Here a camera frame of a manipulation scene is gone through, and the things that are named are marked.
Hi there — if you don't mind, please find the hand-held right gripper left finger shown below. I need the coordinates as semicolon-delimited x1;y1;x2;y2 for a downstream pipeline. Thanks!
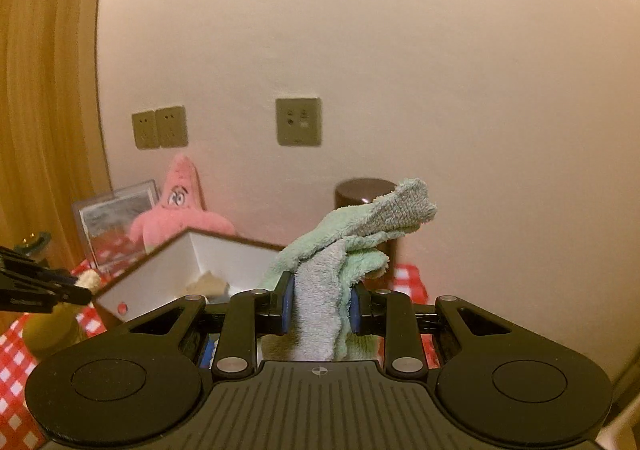
115;275;297;379

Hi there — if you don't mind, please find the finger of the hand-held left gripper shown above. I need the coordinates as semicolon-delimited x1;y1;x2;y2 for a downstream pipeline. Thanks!
0;279;94;314
0;245;76;282

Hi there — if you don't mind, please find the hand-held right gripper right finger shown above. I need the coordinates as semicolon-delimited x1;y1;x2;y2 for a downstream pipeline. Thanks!
349;280;522;379

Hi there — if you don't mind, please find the light green washcloth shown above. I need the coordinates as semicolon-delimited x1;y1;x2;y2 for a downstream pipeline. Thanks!
257;176;438;361

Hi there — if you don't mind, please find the white hair scrunchie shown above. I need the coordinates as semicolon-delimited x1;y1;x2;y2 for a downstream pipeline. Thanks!
75;269;103;296

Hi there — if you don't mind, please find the brown cardboard box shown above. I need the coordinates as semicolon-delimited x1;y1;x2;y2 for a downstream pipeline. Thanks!
95;227;286;326

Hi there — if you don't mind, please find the cashew jar with gold lid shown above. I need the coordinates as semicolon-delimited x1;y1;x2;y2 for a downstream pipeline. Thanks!
22;303;83;361

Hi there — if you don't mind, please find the red white checkered tablecloth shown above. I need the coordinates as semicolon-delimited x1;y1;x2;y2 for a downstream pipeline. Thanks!
0;235;431;450

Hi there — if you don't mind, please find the dark brown wooden canister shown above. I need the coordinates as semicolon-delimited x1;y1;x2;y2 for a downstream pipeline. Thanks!
334;177;401;271

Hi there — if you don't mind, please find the pink starfish plush toy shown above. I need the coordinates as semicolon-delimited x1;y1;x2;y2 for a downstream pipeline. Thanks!
129;153;237;251

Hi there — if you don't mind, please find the wooden panel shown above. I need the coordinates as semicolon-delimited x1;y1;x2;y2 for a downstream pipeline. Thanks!
0;0;113;271

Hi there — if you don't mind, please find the clear picture frame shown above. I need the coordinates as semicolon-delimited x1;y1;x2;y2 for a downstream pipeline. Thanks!
71;179;160;271

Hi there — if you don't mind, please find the beige wall outlet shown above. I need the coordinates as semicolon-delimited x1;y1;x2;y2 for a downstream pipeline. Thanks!
155;105;189;148
131;109;161;149

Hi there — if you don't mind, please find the beige wall socket plate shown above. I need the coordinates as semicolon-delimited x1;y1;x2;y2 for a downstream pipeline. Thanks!
276;97;322;147

